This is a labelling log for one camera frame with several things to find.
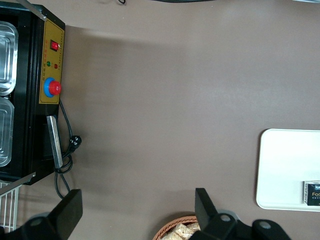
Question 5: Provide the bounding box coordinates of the grey metal bar handle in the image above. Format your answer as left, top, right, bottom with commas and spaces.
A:
46, 115, 64, 168

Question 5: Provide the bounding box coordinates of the black printed packet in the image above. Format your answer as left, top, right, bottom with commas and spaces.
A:
302, 179, 320, 207

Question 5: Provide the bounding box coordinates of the steel food pan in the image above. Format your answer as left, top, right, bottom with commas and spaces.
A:
0, 21, 19, 95
0, 96, 16, 168

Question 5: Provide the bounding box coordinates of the white plastic tray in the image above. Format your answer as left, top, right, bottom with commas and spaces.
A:
255, 128, 320, 212

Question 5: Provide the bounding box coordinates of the red knob on blue dial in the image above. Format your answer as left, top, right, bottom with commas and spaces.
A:
43, 77, 62, 99

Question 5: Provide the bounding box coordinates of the black power cable with plug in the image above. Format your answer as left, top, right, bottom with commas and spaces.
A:
54, 98, 83, 200

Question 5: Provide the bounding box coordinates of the white wire rack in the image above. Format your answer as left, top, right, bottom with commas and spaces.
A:
0, 181, 20, 234

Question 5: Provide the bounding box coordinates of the brown wicker basket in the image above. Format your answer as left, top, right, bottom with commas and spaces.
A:
152, 215, 201, 240

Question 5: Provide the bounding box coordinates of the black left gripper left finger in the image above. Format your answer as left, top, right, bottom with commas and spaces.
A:
9, 189, 84, 240

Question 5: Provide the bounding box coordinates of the yellow control panel plate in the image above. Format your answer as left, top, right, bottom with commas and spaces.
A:
39, 19, 66, 105

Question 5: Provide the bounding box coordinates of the silver metal frame rail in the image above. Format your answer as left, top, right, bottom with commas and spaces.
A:
16, 0, 48, 21
0, 171, 37, 196

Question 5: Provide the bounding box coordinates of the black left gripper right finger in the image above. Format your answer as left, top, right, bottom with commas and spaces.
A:
191, 187, 241, 240

